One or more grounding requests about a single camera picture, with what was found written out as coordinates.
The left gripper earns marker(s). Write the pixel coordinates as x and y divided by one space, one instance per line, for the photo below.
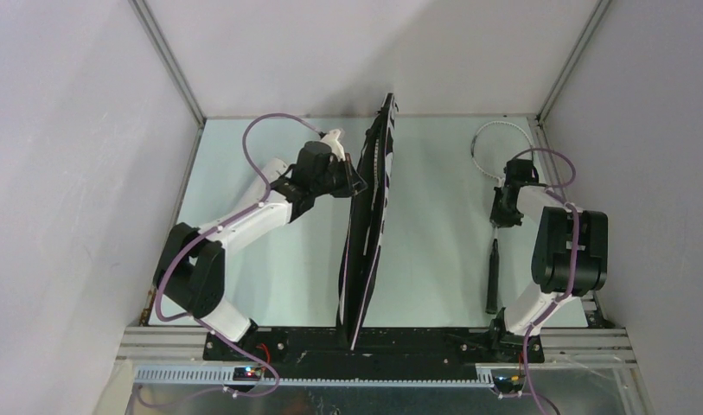
352 182

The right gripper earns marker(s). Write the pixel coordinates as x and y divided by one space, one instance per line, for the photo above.
498 220

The black racket bag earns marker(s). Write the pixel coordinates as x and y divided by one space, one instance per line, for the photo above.
366 223

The white shuttlecock tube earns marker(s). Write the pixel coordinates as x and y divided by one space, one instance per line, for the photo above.
255 193

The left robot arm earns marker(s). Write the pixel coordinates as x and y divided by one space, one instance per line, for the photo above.
191 271

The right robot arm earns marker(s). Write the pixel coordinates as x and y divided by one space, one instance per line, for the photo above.
570 255

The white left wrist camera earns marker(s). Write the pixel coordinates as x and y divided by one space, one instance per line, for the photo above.
333 139

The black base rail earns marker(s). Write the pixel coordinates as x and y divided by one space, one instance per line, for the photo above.
383 354

